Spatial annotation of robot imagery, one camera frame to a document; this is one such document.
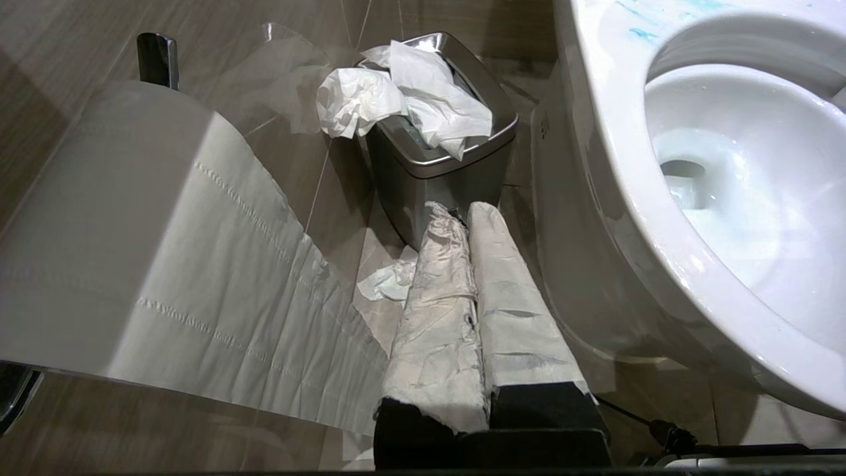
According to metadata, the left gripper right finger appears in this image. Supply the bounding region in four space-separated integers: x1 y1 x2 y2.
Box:
467 201 611 437

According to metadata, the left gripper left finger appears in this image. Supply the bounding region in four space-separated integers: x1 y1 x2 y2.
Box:
374 201 490 469

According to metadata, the white toilet bowl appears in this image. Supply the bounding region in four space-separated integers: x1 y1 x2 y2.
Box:
531 0 846 420

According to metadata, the white toilet paper roll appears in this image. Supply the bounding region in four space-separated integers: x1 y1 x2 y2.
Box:
0 80 389 437

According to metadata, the chrome toilet paper holder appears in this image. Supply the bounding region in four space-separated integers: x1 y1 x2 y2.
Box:
136 32 180 91

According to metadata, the small crumpled tissue scrap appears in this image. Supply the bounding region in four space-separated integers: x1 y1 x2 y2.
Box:
356 259 418 303

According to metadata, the silver metal waste bin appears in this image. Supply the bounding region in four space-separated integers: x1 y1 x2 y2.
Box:
354 31 519 253

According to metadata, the large crumpled white tissue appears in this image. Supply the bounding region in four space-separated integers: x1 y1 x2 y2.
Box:
360 40 494 161

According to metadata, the black cable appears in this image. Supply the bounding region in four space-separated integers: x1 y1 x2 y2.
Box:
593 394 846 461

